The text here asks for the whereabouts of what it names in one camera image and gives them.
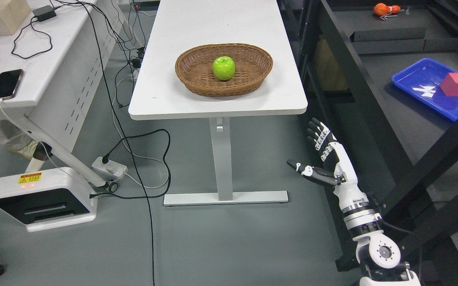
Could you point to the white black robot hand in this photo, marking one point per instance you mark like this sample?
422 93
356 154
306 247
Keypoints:
337 170

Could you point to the green apple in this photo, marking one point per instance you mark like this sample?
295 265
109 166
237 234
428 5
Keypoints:
224 68

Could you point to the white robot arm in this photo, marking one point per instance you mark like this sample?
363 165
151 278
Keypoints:
378 256

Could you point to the black metal shelf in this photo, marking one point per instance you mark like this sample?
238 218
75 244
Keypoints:
405 153

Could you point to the blue plastic tray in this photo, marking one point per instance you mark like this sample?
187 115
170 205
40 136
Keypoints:
422 80

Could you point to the red cube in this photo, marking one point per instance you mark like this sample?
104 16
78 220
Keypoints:
449 85

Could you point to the orange toy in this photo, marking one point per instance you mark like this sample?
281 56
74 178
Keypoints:
383 11

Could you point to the brown wicker basket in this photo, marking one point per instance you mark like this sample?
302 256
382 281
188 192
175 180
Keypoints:
194 69

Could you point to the white standing desk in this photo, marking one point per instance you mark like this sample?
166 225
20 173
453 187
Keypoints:
181 25

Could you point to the white power strip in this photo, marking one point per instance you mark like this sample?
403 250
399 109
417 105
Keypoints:
111 171

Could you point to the white perforated side desk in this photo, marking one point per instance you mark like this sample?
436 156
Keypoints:
57 87

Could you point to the white floor machine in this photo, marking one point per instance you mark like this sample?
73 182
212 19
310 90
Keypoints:
46 199

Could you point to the black power adapter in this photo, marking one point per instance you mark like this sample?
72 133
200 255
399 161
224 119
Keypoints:
44 13

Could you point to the black smartphone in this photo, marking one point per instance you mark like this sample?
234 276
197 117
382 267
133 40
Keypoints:
9 83

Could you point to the wooden block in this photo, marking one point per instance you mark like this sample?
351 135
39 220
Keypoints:
12 14

